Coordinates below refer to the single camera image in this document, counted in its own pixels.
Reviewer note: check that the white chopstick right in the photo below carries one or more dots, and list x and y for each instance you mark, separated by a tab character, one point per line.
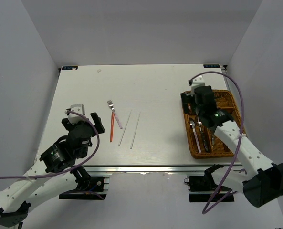
134	135

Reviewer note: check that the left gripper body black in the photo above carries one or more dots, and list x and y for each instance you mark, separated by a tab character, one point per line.
98	124

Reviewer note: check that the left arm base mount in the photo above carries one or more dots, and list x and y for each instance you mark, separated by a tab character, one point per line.
86	186

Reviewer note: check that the spoon with pink handle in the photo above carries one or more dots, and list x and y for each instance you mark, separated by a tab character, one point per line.
192	125

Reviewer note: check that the spoon with dark dotted handle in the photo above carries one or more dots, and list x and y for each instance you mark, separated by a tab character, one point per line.
204	140

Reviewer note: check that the blue label corner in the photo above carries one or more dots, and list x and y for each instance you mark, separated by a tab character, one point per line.
69	68
211	66

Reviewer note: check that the blue label right corner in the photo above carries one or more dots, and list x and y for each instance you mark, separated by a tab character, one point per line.
211	66

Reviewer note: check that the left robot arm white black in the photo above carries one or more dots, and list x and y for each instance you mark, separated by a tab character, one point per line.
55	172

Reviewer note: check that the knife with pink handle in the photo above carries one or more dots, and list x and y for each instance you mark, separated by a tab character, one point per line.
189	110

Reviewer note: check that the white chopstick left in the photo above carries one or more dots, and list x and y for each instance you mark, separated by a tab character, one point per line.
123	132

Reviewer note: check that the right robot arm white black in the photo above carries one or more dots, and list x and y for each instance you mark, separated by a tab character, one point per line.
215	129

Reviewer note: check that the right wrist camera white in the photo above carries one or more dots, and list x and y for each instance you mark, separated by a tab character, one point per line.
196	83

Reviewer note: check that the blue label left corner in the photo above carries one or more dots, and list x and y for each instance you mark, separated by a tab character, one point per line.
69	68

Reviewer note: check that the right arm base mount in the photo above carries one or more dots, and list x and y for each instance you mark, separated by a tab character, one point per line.
201	187

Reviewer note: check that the wicker cutlery basket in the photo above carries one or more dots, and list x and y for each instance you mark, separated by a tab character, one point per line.
224	100

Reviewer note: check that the red chopstick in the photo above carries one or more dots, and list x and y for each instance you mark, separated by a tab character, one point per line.
111	127

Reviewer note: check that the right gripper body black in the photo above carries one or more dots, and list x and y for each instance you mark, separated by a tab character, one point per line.
199	112

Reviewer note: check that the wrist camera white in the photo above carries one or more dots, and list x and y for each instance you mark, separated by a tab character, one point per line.
75	112
196	83

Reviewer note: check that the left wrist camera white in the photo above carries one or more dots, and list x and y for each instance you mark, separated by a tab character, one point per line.
75	112

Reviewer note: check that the white chopstick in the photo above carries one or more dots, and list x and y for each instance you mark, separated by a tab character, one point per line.
123	132
134	135

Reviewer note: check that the fork with pink handle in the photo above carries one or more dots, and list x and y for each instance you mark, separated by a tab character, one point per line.
111	106

